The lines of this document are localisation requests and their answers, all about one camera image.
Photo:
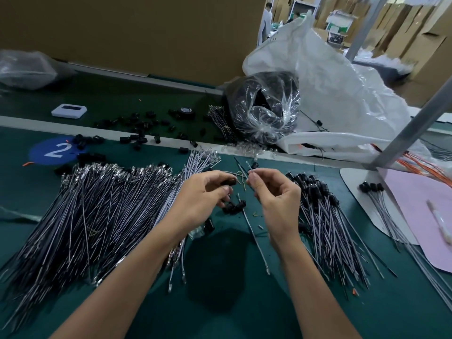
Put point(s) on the stack of cardboard boxes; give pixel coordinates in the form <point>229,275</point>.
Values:
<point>424,38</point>

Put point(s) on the large white plastic sack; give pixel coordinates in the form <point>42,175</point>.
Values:
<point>339,88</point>

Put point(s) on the pink paper sheet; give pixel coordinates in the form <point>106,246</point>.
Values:
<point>417,208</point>

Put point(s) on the person's right hand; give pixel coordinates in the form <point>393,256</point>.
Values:
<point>282,204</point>

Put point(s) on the grey metal frame post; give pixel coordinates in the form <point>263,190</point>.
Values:
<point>417,127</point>
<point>366,28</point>

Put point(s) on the brown cardboard panel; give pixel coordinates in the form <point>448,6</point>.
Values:
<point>141,31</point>

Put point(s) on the clear bag with black contents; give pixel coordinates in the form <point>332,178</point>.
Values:
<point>261,109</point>

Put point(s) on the small white timer device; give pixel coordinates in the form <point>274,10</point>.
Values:
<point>69,110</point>

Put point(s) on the crumpled clear plastic bag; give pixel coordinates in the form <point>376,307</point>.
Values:
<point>28,70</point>

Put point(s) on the person's left hand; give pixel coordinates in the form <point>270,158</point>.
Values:
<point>201,197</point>

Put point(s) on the black plastic caps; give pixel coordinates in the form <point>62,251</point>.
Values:
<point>141,127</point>

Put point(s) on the person's right forearm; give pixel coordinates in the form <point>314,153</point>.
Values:
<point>314,289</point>

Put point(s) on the white pen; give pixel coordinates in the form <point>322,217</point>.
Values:
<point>439,222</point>

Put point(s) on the blue round number sticker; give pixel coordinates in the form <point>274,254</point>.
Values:
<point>53,151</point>

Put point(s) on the clear plastic strip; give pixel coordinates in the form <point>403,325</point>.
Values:
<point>18,214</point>

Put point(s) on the person's left forearm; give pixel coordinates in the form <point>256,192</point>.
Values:
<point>120,293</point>

